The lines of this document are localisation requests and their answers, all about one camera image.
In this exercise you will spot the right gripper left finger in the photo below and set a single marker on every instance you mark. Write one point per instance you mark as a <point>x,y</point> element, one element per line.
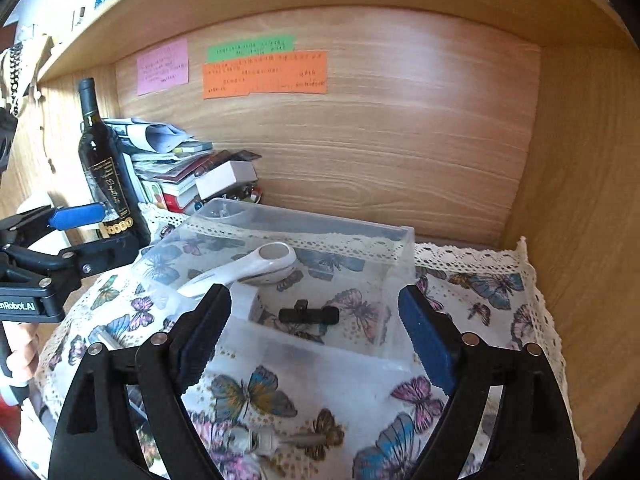
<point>95,436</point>

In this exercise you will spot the person left hand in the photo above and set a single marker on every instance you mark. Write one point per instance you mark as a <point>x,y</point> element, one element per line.
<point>24,343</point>

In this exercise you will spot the green sticky note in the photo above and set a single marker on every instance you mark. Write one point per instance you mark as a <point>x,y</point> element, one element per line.
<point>250,47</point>

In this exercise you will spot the stack of books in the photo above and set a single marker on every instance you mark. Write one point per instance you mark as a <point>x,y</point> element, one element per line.
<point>163,162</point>

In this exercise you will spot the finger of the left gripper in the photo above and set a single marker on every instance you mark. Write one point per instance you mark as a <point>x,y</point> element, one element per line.
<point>85,260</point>
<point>28,227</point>

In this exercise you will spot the pink sticky note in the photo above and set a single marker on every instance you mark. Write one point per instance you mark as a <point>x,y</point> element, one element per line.
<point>163,67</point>

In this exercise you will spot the orange paper note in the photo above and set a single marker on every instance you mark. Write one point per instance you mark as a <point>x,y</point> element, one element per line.
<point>280,72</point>

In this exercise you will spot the black cylindrical clip device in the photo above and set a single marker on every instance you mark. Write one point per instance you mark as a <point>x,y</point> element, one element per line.
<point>302,314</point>

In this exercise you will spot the butterfly lace tablecloth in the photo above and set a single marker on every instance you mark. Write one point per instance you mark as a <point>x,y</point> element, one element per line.
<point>377,416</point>

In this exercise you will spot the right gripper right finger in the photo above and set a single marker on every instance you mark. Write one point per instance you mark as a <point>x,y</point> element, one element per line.
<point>533,437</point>

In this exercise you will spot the clear plastic storage bin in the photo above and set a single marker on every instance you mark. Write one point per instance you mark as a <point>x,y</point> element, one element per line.
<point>357,266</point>

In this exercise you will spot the white magnifier mirror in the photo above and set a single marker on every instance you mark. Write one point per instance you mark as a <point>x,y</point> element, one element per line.
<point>269,260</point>

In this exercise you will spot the white cable connector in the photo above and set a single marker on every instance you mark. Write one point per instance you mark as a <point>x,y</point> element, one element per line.
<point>265,441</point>

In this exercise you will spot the dark wine bottle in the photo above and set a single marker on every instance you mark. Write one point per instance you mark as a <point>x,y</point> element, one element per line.
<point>106,172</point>

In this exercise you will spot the small white box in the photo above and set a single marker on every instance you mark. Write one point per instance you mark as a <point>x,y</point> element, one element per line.
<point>225,177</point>

